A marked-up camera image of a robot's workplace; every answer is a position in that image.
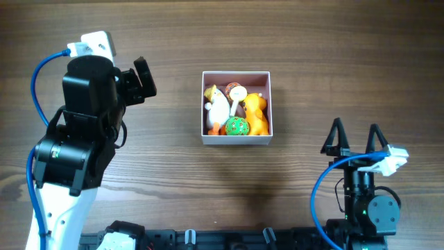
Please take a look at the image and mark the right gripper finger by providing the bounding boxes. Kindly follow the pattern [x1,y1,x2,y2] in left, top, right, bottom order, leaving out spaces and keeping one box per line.
[321,117,350,155]
[366,124,389,153]

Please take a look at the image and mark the white plush duck toy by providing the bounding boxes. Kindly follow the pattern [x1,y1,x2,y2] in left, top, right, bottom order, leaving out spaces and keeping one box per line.
[203,85,230,135]

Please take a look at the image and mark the orange round disc toy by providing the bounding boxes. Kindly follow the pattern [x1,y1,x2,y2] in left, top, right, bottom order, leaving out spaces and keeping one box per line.
[225,82,241,99]

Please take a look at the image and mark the orange dinosaur toy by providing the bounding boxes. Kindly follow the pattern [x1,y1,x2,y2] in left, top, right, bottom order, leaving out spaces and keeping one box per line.
[243,93,269,135]

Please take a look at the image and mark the yellow wooden rattle drum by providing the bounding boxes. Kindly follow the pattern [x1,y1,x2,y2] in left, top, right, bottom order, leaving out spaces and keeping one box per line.
[229,86,248,117]

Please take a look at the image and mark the green patterned ball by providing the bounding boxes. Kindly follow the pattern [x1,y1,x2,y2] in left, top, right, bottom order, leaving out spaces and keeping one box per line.
[225,117,250,135]

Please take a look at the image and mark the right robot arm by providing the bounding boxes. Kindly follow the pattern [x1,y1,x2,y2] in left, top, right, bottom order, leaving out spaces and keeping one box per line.
[310,118,409,249]

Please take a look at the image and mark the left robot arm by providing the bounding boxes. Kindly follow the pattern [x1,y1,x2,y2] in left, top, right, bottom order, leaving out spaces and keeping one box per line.
[26,56,157,249]

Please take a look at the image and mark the pink cardboard box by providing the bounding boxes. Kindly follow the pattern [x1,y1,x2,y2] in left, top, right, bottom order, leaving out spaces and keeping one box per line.
[200,71,273,145]

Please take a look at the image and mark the left blue cable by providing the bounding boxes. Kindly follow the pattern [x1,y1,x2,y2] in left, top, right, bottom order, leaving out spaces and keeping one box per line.
[26,49,71,250]

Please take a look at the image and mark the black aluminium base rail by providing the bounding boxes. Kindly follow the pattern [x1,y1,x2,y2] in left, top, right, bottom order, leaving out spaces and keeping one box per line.
[78,226,387,250]

